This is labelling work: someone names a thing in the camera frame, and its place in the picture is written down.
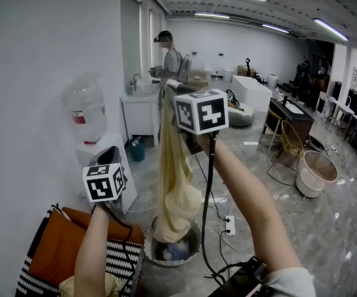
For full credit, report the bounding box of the white sink cabinet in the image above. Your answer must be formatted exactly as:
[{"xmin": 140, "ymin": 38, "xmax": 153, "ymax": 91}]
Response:
[{"xmin": 120, "ymin": 82, "xmax": 161, "ymax": 147}]

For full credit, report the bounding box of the white office desk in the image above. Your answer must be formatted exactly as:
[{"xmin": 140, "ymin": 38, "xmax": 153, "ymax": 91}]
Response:
[{"xmin": 317, "ymin": 91, "xmax": 357, "ymax": 151}]

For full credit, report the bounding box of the person's light grey shirt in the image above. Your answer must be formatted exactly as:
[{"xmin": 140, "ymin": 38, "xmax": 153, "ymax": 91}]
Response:
[{"xmin": 263, "ymin": 267, "xmax": 317, "ymax": 297}]

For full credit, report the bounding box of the gold wire chair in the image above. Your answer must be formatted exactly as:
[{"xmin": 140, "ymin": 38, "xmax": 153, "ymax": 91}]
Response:
[{"xmin": 266, "ymin": 119, "xmax": 305, "ymax": 187}]

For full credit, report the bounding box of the white water dispenser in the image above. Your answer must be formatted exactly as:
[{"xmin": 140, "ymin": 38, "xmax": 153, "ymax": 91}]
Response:
[{"xmin": 75, "ymin": 131, "xmax": 138, "ymax": 215}]

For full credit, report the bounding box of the person's left forearm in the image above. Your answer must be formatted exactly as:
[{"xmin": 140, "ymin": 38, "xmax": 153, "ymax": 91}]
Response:
[{"xmin": 74, "ymin": 202, "xmax": 111, "ymax": 297}]

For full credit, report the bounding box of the round white pink pod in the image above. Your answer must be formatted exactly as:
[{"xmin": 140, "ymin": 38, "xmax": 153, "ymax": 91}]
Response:
[{"xmin": 295, "ymin": 150, "xmax": 339, "ymax": 198}]

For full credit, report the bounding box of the cream garment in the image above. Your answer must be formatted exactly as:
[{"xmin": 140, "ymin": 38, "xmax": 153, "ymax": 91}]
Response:
[
  {"xmin": 153, "ymin": 79, "xmax": 203, "ymax": 244},
  {"xmin": 58, "ymin": 272, "xmax": 126, "ymax": 297}
]

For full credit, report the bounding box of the zebra striped cushion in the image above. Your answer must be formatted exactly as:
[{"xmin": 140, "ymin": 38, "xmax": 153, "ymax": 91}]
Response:
[{"xmin": 226, "ymin": 88, "xmax": 244, "ymax": 111}]

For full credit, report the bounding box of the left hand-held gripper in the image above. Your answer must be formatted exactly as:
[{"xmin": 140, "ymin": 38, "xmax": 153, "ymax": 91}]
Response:
[{"xmin": 82, "ymin": 146, "xmax": 128, "ymax": 212}]

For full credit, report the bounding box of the woven grey white laundry basket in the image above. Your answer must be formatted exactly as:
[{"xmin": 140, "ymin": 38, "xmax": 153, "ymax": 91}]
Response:
[{"xmin": 143, "ymin": 213, "xmax": 202, "ymax": 268}]

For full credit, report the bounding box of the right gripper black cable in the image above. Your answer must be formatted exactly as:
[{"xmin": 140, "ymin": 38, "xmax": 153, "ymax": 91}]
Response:
[{"xmin": 201, "ymin": 134, "xmax": 228, "ymax": 286}]

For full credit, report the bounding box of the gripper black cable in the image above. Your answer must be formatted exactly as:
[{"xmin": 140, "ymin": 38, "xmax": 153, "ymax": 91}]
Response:
[
  {"xmin": 201, "ymin": 134, "xmax": 228, "ymax": 286},
  {"xmin": 100, "ymin": 202, "xmax": 135, "ymax": 297}
]

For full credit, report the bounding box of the white rectangular block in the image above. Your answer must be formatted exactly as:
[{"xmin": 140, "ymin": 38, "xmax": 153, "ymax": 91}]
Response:
[{"xmin": 231, "ymin": 75, "xmax": 273, "ymax": 113}]

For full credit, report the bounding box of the dark vanity cabinet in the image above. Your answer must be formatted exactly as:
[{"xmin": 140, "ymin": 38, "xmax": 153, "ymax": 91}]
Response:
[{"xmin": 263, "ymin": 96, "xmax": 316, "ymax": 147}]

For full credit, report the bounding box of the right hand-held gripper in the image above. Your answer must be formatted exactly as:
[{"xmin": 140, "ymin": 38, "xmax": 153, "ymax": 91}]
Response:
[{"xmin": 174, "ymin": 84, "xmax": 230, "ymax": 155}]

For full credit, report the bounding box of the grey beanbag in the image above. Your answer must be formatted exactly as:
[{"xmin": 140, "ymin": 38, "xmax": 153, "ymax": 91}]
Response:
[{"xmin": 224, "ymin": 88, "xmax": 256, "ymax": 128}]

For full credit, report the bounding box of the black white patterned sofa cover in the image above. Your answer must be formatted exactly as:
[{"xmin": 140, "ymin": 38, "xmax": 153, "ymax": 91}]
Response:
[{"xmin": 15, "ymin": 204, "xmax": 145, "ymax": 297}]

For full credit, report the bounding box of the clear water bottle red label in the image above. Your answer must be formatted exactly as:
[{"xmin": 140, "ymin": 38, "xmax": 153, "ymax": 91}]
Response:
[{"xmin": 61, "ymin": 72, "xmax": 108, "ymax": 145}]

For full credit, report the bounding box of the cardboard box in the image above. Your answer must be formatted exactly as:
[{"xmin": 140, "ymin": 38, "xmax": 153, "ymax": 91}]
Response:
[{"xmin": 189, "ymin": 69, "xmax": 212, "ymax": 88}]

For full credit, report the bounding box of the wooden frame chair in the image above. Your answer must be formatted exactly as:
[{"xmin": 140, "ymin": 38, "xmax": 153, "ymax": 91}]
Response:
[{"xmin": 258, "ymin": 106, "xmax": 283, "ymax": 154}]

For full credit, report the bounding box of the orange sofa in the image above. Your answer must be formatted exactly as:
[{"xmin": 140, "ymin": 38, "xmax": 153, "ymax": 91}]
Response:
[{"xmin": 15, "ymin": 204, "xmax": 145, "ymax": 297}]

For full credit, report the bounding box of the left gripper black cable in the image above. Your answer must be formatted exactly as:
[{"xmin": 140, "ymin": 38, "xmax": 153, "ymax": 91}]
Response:
[{"xmin": 100, "ymin": 202, "xmax": 135, "ymax": 297}]

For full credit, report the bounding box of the teal waste bin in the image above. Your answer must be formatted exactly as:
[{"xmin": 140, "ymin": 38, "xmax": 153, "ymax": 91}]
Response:
[{"xmin": 130, "ymin": 137, "xmax": 146, "ymax": 163}]

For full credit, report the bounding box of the person's right forearm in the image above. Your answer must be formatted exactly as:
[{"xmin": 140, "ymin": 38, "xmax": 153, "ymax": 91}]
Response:
[{"xmin": 196, "ymin": 133, "xmax": 304, "ymax": 273}]

